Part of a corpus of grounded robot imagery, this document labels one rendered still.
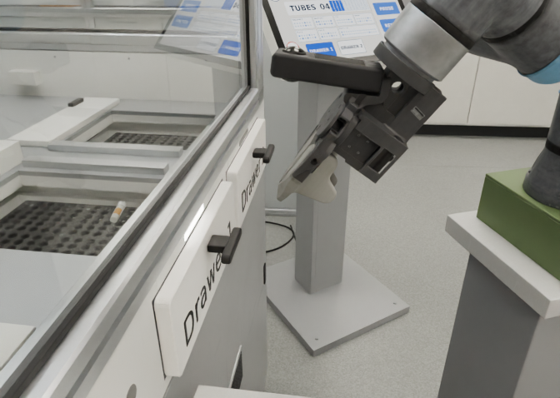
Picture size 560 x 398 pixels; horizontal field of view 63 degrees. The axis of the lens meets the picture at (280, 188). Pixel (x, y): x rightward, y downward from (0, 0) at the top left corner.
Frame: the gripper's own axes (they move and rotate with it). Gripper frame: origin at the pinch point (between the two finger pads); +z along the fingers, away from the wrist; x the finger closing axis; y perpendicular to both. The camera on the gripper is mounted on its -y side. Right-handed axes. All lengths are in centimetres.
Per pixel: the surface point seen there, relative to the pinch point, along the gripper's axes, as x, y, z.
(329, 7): 99, -5, -11
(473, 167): 242, 137, 26
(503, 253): 25, 44, -3
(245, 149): 27.4, -4.5, 11.0
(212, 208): 5.2, -4.6, 11.1
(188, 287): -8.8, -2.5, 12.7
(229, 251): -2.5, -0.3, 10.1
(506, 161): 257, 157, 11
